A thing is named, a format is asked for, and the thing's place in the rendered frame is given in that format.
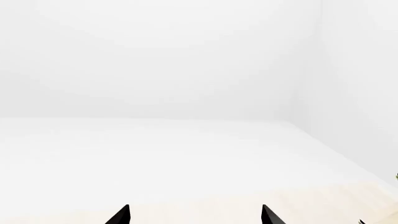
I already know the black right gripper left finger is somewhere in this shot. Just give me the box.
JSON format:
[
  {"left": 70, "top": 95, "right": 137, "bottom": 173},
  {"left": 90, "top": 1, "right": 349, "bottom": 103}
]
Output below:
[{"left": 104, "top": 203, "right": 131, "bottom": 224}]

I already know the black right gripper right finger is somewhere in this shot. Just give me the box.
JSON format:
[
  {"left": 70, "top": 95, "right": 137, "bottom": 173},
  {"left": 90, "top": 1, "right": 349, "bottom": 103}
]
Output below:
[{"left": 261, "top": 203, "right": 287, "bottom": 224}]

